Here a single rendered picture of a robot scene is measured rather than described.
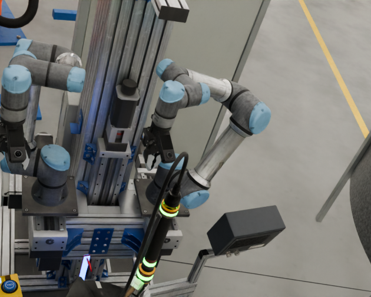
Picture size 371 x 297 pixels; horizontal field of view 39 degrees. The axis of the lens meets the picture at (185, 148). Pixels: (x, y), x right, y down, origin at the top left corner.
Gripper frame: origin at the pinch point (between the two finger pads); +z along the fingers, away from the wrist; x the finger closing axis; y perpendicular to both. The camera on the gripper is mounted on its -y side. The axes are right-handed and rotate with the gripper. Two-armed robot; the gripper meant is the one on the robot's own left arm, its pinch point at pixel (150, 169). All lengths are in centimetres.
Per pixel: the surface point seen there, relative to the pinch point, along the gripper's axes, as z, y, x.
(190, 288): 60, -17, -28
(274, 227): 19, -22, -53
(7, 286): 35, -13, 50
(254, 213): 18, -14, -46
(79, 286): 0, -42, 39
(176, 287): 57, -16, -20
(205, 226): 143, 74, -113
